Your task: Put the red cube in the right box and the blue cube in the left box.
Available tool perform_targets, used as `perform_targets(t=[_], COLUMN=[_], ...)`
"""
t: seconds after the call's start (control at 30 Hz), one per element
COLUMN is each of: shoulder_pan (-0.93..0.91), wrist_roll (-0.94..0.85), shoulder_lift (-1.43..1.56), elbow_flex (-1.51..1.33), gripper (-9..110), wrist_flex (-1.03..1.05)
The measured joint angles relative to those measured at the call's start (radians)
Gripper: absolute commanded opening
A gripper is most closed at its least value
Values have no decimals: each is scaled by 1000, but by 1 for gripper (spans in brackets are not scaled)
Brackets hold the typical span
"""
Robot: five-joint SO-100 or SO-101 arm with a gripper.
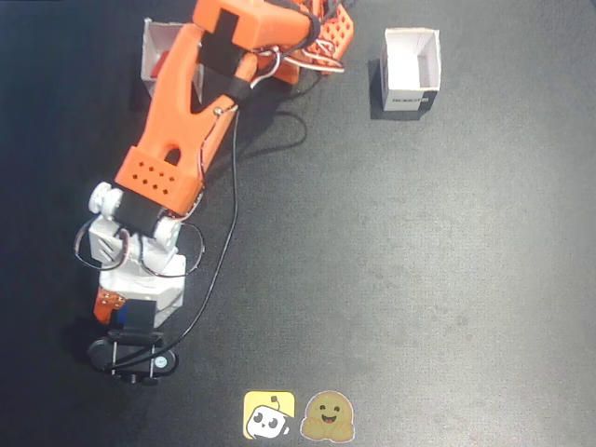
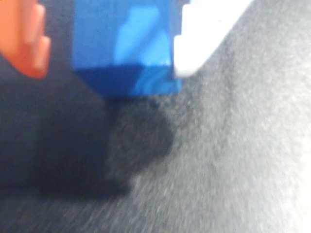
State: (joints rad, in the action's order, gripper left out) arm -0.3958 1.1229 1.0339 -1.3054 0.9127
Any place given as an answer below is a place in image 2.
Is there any black felt mat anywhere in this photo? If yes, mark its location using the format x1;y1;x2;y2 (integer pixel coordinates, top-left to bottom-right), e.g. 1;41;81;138
0;0;311;233

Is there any blue cube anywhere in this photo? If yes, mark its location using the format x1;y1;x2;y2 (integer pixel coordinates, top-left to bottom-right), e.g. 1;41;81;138
71;0;183;97

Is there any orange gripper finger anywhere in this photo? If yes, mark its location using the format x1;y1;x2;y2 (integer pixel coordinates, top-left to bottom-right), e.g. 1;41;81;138
0;0;52;79

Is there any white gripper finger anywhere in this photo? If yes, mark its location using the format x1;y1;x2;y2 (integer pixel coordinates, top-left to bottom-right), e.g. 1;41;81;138
173;0;255;78

